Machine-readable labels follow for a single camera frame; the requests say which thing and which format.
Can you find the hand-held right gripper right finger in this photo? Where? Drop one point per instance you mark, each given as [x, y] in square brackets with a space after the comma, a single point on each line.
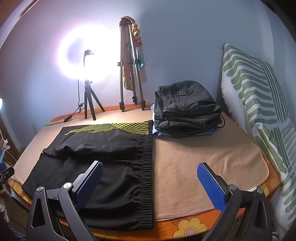
[211, 186]

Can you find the colourful patterned cloth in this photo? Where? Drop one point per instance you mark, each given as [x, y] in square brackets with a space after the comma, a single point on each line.
[137, 37]

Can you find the grey checked folded pants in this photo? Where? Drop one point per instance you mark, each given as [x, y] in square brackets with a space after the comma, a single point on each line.
[185, 104]

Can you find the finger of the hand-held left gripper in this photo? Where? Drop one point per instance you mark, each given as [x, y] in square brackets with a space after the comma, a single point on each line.
[7, 173]

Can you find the green striped white pillow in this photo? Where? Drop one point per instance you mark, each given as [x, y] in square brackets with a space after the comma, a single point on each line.
[254, 81]

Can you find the tall metal tripod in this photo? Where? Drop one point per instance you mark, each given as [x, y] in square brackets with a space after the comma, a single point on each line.
[121, 69]

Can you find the black gooseneck phone clamp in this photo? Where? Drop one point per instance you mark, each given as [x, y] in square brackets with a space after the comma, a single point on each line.
[88, 52]

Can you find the beige blanket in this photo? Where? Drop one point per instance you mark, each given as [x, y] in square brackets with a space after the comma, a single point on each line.
[196, 148]

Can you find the black pants with yellow pattern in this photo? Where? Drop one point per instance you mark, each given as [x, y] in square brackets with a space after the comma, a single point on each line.
[115, 160]

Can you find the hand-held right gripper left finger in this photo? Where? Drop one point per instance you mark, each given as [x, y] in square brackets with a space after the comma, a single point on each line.
[90, 183]

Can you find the dark folded pants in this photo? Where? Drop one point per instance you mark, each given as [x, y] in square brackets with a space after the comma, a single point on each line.
[185, 133]

